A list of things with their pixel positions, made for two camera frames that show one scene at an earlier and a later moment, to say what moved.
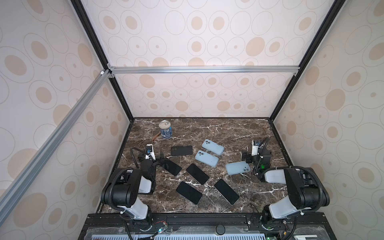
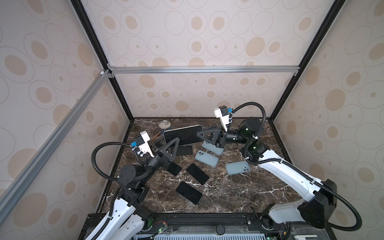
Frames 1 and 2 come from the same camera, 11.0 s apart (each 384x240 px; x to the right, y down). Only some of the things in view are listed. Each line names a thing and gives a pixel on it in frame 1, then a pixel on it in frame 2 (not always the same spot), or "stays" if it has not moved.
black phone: (231, 195) to (186, 135)
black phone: (171, 166) stays
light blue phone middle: (210, 160) stays
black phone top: (181, 150) stays
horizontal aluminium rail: (239, 69) stays
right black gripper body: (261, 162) to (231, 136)
